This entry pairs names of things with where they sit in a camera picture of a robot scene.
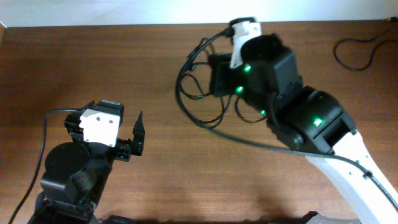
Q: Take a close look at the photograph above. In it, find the black usb cable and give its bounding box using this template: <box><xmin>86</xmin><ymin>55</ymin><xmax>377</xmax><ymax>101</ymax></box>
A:
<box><xmin>333</xmin><ymin>17</ymin><xmax>398</xmax><ymax>72</ymax></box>
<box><xmin>178</xmin><ymin>37</ymin><xmax>268</xmax><ymax>129</ymax></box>

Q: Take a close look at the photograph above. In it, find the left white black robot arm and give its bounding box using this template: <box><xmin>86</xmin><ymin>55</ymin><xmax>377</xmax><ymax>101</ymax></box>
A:
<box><xmin>29</xmin><ymin>106</ymin><xmax>145</xmax><ymax>223</ymax></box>

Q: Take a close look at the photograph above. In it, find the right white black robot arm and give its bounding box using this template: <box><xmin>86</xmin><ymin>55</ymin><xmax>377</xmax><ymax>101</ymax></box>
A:
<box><xmin>211</xmin><ymin>34</ymin><xmax>397</xmax><ymax>223</ymax></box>

